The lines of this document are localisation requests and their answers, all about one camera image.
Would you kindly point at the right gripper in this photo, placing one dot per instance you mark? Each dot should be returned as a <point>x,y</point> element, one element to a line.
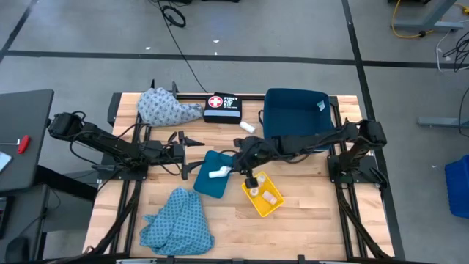
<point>256,152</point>

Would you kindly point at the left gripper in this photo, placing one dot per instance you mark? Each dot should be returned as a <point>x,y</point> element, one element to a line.
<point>172,151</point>

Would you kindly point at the small clear vial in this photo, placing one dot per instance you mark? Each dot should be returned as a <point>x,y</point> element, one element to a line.
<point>261,179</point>

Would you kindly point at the tan bandage roll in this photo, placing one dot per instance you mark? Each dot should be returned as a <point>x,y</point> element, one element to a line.
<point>269,197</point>

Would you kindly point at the grey patterned cloth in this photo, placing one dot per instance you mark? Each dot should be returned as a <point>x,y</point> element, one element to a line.
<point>165,108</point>

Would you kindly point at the blue patterned cloth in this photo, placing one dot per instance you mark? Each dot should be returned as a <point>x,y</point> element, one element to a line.
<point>179,223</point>

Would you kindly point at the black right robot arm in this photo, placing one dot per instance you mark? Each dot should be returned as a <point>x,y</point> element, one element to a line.
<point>322,137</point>

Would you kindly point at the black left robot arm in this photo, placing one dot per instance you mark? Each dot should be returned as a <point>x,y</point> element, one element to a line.
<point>110,143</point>

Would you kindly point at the yellow plastic basket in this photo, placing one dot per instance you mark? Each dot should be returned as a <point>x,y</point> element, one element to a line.
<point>265,209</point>

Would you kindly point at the navy fabric bin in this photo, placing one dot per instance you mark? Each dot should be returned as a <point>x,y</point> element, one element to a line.
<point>293,113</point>

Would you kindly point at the white bin tag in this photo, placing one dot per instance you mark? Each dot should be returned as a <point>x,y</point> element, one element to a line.
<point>321,105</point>

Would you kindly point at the blue plastic bin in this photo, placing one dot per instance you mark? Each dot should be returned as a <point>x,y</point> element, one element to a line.
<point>459,187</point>

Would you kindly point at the white tape roll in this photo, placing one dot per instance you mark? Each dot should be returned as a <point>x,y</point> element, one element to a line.
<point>254,191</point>

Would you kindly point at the teal tray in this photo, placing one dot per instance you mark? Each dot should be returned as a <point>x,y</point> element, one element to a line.
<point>212,188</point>

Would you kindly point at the black first aid kit pouch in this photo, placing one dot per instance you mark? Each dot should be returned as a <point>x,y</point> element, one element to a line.
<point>222,108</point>

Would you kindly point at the black desk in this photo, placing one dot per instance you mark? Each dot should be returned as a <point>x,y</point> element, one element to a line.
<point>25,110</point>

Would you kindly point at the grey low desk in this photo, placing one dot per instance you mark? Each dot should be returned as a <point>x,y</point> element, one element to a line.
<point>29,220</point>

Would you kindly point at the smartphone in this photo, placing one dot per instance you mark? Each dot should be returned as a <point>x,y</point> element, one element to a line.
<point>3,161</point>

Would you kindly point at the black computer mouse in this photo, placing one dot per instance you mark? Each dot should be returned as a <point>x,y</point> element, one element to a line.
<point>17,250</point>

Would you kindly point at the grey metal bar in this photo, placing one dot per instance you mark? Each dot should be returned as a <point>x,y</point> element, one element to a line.
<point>439,122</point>

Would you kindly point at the grey desk foot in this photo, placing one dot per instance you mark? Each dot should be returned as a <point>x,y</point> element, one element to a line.
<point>428,25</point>

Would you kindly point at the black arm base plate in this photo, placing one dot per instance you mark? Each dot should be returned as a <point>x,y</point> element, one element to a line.
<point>139,175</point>
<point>337,172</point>

